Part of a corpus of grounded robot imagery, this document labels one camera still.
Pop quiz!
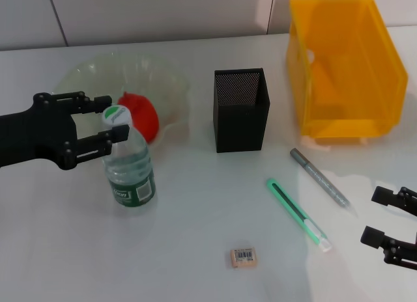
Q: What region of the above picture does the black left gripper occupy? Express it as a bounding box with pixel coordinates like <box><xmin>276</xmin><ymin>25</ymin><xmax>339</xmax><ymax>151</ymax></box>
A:
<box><xmin>0</xmin><ymin>90</ymin><xmax>131</xmax><ymax>171</ymax></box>

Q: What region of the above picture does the red-orange toy orange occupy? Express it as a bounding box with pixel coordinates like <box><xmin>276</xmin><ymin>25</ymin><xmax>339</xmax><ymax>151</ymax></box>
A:
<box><xmin>117</xmin><ymin>91</ymin><xmax>160</xmax><ymax>144</ymax></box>

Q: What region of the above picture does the clear green-label water bottle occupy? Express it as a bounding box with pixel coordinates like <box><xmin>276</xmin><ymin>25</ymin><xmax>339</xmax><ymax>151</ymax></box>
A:
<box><xmin>101</xmin><ymin>105</ymin><xmax>156</xmax><ymax>209</ymax></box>

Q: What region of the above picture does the beige eraser with barcode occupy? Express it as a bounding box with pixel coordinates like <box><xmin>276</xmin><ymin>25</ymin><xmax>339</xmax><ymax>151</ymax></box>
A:
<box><xmin>230</xmin><ymin>246</ymin><xmax>261</xmax><ymax>269</ymax></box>

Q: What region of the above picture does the translucent green glass fruit plate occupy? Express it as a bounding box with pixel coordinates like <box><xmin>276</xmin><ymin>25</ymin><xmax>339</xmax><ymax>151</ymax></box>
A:
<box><xmin>50</xmin><ymin>52</ymin><xmax>192</xmax><ymax>150</ymax></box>

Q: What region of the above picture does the silver glitter pen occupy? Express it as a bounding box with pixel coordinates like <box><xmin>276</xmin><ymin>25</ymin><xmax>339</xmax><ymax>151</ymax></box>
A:
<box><xmin>289</xmin><ymin>148</ymin><xmax>352</xmax><ymax>210</ymax></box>

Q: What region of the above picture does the black mesh pen holder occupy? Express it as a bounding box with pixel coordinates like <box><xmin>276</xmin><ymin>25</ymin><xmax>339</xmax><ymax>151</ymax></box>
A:
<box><xmin>213</xmin><ymin>67</ymin><xmax>272</xmax><ymax>154</ymax></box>

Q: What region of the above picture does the yellow translucent plastic bin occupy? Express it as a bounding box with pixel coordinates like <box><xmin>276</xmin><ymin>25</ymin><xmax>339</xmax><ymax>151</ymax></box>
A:
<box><xmin>285</xmin><ymin>0</ymin><xmax>409</xmax><ymax>139</ymax></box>

